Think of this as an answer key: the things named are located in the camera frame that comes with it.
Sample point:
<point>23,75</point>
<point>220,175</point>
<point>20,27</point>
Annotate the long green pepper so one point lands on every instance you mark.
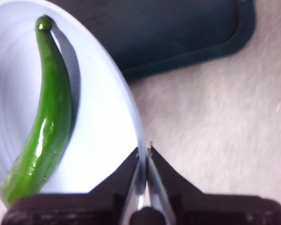
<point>53,98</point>

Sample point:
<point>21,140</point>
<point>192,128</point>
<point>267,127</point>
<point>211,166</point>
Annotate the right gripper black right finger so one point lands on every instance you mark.
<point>213,208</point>

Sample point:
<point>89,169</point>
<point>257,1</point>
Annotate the black rectangular tray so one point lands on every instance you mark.
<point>178,35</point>

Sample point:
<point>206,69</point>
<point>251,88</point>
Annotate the blue round plate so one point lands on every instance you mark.
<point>96,117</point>

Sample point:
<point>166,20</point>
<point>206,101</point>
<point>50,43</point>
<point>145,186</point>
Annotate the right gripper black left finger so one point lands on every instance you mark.
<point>84,208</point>

